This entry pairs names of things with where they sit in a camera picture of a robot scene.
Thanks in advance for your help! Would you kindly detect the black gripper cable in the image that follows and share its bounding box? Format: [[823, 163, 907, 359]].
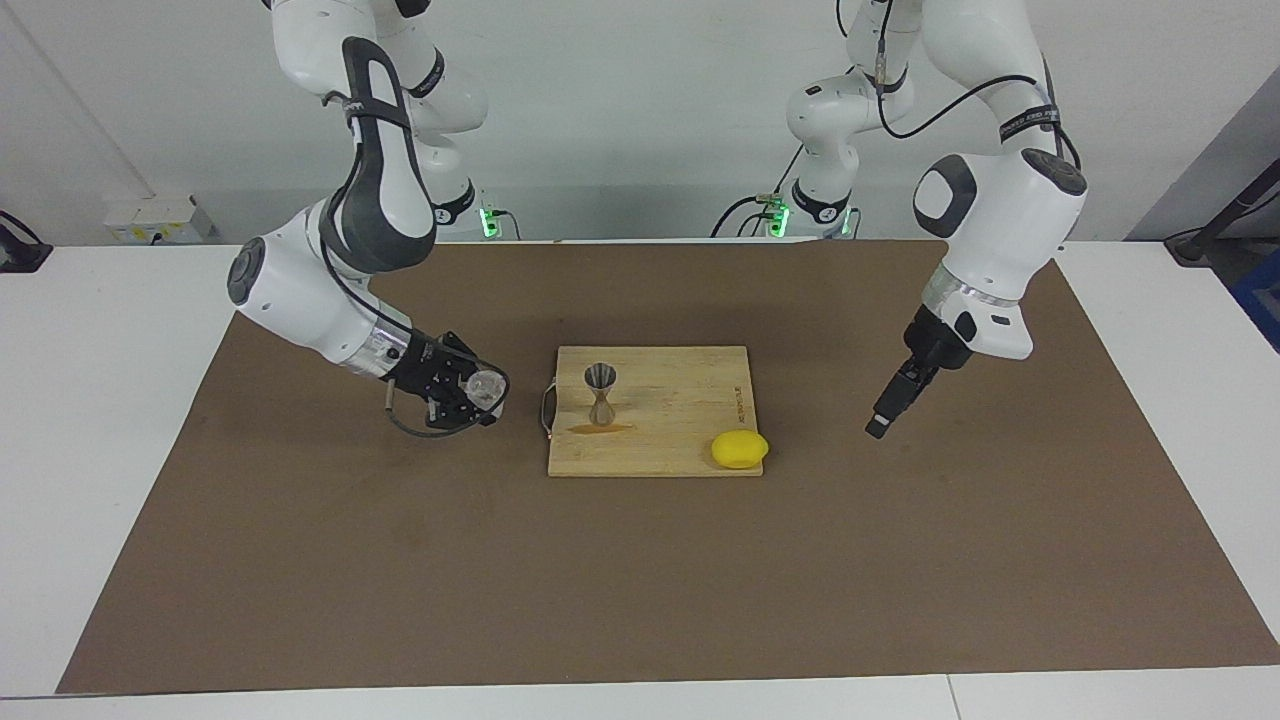
[[320, 225, 481, 439], [840, 0, 1081, 171]]

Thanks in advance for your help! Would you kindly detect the wooden cutting board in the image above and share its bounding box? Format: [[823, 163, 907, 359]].
[[540, 345, 764, 478]]

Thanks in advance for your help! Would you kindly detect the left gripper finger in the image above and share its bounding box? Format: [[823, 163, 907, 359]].
[[865, 375, 929, 439]]

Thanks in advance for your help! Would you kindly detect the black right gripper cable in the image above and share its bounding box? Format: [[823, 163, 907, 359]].
[[320, 225, 481, 439]]

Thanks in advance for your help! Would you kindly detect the yellow lemon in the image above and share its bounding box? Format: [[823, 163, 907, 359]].
[[710, 429, 770, 470]]

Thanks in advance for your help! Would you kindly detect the black stand with pole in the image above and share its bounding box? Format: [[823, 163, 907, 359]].
[[1165, 160, 1280, 266]]

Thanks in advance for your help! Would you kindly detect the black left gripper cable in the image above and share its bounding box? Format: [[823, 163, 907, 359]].
[[840, 0, 1081, 171]]

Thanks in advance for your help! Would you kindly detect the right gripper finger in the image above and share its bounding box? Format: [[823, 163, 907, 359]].
[[442, 330, 511, 388], [425, 396, 501, 431]]

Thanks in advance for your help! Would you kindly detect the brown table mat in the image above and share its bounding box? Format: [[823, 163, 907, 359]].
[[55, 240, 1280, 696]]

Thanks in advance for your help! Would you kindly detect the steel double jigger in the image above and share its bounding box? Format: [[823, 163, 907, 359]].
[[583, 363, 619, 429]]

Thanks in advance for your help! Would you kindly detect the black clamp base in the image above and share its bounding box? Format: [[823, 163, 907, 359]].
[[0, 210, 53, 273]]

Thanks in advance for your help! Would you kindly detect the blue crate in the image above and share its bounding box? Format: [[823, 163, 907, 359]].
[[1228, 250, 1280, 353]]

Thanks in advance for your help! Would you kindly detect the black base cable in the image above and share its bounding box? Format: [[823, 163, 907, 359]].
[[710, 145, 806, 239]]

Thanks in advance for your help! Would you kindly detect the white electrical wall box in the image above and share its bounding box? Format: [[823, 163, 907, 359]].
[[105, 193, 216, 244]]

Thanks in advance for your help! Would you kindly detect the small clear glass cup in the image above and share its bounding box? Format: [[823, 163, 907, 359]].
[[463, 367, 509, 413]]

